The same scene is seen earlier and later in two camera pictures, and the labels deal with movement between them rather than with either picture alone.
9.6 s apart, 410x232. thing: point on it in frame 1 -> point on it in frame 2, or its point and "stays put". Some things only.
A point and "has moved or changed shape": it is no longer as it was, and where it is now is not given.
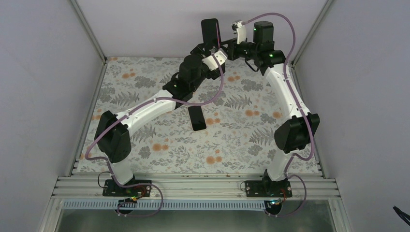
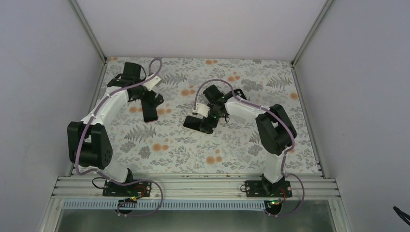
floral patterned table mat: [241, 114] stays put
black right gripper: [231, 52] -> [207, 128]
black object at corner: [399, 212] stays put
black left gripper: [198, 50] -> [155, 102]
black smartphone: [197, 119] has moved or changed shape
